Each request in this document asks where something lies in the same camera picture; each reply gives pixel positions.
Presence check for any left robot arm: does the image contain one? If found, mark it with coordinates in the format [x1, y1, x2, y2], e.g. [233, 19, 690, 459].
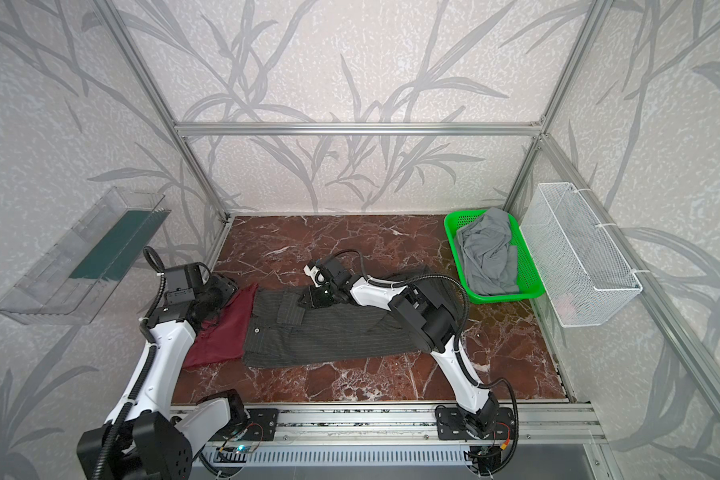
[76, 262, 248, 479]

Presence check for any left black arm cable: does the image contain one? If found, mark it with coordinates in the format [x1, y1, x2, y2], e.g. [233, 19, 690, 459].
[89, 245, 217, 480]

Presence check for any light grey shirt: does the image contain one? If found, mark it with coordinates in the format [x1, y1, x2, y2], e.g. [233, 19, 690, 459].
[456, 207, 519, 296]

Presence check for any dark grey striped shirt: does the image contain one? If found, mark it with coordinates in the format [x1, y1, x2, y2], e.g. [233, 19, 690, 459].
[243, 287, 418, 368]

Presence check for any white wire wall basket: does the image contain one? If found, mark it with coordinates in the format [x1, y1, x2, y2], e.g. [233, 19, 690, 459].
[520, 182, 643, 328]

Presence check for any aluminium cage frame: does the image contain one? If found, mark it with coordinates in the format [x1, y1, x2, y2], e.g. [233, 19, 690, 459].
[92, 0, 720, 445]

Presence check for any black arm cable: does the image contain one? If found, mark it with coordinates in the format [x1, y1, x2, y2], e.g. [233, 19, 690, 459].
[329, 249, 521, 475]
[89, 245, 217, 480]

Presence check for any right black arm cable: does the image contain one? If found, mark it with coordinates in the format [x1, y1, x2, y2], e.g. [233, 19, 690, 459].
[329, 249, 521, 475]

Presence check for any clear plastic wall bin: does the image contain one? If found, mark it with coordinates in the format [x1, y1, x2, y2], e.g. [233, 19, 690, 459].
[0, 187, 171, 326]

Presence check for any green plastic basket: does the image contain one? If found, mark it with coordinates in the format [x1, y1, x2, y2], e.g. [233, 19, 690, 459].
[443, 209, 544, 305]

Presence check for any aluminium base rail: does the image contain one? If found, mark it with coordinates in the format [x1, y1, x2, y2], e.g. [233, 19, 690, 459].
[246, 401, 607, 447]

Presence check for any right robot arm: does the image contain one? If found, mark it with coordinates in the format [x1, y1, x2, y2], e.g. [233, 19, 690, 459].
[304, 255, 500, 439]

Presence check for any maroon folded shirt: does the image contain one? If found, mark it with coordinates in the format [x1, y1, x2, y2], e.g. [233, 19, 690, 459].
[182, 283, 259, 369]

